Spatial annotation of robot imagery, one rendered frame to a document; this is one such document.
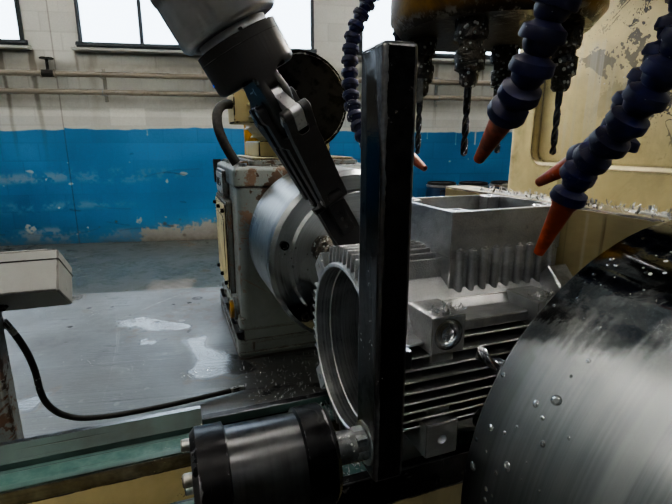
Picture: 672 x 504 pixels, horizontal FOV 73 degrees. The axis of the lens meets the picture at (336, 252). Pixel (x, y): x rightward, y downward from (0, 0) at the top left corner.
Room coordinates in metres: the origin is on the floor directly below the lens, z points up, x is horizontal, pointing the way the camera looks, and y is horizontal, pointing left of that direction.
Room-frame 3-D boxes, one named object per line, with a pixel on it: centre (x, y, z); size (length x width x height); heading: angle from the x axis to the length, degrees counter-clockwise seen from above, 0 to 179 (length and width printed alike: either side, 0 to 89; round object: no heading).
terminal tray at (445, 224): (0.44, -0.14, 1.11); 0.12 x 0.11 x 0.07; 111
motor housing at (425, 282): (0.42, -0.10, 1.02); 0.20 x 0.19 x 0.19; 111
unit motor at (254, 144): (1.01, 0.15, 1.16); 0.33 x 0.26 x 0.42; 20
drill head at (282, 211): (0.76, 0.02, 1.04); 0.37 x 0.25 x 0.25; 20
